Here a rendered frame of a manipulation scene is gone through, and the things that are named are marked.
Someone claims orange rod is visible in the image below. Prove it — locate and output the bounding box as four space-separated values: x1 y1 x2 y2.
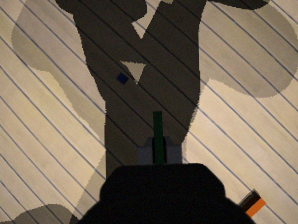
242 194 266 217

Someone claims small blue cube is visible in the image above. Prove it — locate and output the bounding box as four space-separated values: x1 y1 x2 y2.
116 73 129 84

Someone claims green rod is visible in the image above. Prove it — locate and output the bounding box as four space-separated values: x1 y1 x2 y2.
153 111 164 164

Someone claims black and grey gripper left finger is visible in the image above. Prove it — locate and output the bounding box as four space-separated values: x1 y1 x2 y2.
137 137 155 165

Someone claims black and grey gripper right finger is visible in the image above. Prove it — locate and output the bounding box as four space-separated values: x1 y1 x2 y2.
163 136 183 164

